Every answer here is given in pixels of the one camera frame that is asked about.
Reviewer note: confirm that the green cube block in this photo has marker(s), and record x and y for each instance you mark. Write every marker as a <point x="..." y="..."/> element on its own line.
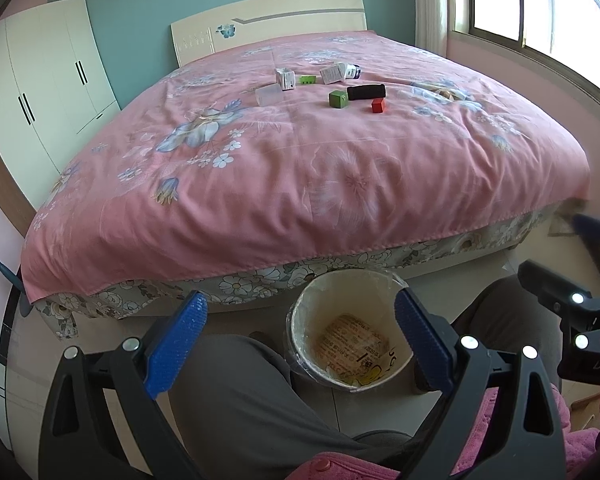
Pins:
<point x="338" y="99"/>

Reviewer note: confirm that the black cloth roll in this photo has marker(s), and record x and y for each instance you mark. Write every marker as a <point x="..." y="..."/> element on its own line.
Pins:
<point x="363" y="92"/>

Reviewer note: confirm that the left leg grey trousers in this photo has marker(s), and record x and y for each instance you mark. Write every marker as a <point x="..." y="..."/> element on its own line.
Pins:
<point x="240" y="418"/>

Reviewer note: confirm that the white milk carton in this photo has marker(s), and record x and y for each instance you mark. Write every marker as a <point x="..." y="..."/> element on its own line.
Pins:
<point x="285" y="78"/>

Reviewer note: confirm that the green toy brick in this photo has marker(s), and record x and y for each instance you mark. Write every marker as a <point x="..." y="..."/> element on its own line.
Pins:
<point x="306" y="79"/>

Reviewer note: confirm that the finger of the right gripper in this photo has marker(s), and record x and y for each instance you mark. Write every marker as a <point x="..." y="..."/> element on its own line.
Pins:
<point x="552" y="290"/>
<point x="587" y="227"/>

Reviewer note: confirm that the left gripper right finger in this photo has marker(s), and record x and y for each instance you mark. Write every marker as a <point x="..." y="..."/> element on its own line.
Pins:
<point x="524" y="439"/>

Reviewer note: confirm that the white trash bin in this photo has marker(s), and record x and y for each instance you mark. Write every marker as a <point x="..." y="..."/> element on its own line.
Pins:
<point x="366" y="294"/>

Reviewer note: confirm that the printed paper wrapper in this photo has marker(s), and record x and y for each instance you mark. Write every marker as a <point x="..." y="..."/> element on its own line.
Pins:
<point x="352" y="351"/>

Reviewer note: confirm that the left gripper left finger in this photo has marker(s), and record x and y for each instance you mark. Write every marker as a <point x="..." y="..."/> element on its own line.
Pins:
<point x="78" y="439"/>

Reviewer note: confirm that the small white paper box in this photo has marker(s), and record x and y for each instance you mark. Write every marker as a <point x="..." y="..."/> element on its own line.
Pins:
<point x="333" y="73"/>

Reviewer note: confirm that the red block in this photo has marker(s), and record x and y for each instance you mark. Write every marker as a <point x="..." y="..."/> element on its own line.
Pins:
<point x="378" y="105"/>

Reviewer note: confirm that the grey floral bed skirt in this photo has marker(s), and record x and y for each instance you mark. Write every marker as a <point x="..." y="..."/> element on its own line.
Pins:
<point x="261" y="288"/>

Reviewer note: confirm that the pink floral bed cover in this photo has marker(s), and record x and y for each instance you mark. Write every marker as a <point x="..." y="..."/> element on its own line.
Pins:
<point x="215" y="170"/>

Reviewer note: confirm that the cream wooden headboard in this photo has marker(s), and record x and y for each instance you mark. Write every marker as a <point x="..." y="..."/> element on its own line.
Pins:
<point x="251" y="21"/>

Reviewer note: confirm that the white curtain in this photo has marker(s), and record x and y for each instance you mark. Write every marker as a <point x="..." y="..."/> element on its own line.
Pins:
<point x="432" y="25"/>

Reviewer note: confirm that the white blue bottle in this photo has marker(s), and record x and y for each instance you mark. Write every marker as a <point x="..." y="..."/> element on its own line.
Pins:
<point x="350" y="71"/>

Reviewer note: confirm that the white wardrobe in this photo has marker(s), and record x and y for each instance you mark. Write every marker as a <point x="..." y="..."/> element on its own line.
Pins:
<point x="54" y="93"/>

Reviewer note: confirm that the window with frame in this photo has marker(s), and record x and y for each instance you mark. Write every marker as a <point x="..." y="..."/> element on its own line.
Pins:
<point x="561" y="35"/>

